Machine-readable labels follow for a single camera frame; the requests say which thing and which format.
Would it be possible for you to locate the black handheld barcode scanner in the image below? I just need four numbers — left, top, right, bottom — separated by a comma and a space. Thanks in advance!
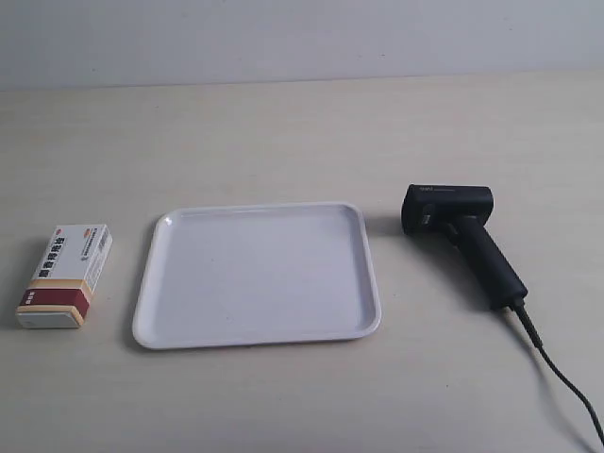
401, 184, 528, 310

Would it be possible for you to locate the white and red medicine box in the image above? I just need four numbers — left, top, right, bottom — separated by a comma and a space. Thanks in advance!
15, 224, 112, 329

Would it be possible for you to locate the white plastic tray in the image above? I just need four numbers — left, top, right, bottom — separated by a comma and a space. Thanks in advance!
132, 202, 381, 350

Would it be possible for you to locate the black scanner cable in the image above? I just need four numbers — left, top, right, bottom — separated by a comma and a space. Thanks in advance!
512, 304, 604, 452

